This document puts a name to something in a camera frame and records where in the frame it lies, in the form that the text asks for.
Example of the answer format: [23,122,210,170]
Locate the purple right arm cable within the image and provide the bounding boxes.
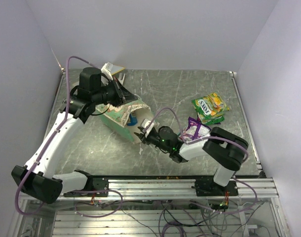
[145,107,259,214]

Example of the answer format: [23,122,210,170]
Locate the aluminium front frame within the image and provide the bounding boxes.
[19,178,280,200]

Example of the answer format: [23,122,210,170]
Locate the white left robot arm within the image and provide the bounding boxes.
[11,67,138,204]

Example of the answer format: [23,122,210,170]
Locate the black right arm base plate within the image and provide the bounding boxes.
[191,176,238,197]

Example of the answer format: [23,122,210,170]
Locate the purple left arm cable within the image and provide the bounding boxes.
[15,56,97,215]

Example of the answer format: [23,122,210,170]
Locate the yellow-edged board on stand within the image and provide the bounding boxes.
[109,65,125,84]

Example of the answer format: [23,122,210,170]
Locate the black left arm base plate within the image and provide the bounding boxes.
[58,170,109,198]

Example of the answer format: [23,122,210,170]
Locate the aluminium rail at table edge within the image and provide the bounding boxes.
[229,71,266,178]

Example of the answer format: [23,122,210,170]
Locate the blue white snack packet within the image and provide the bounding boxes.
[126,114,138,126]

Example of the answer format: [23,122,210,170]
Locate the yellow green snack packet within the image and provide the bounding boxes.
[207,92,230,116]

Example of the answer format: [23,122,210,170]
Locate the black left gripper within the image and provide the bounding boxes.
[93,76,138,108]

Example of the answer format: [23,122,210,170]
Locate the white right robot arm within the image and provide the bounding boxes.
[135,126,249,196]

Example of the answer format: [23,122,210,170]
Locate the green printed paper bag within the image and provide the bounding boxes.
[96,96,153,143]

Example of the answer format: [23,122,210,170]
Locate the purple white snack packet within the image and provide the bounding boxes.
[179,117,211,142]

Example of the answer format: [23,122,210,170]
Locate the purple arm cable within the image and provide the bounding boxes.
[145,107,259,214]
[15,56,97,215]

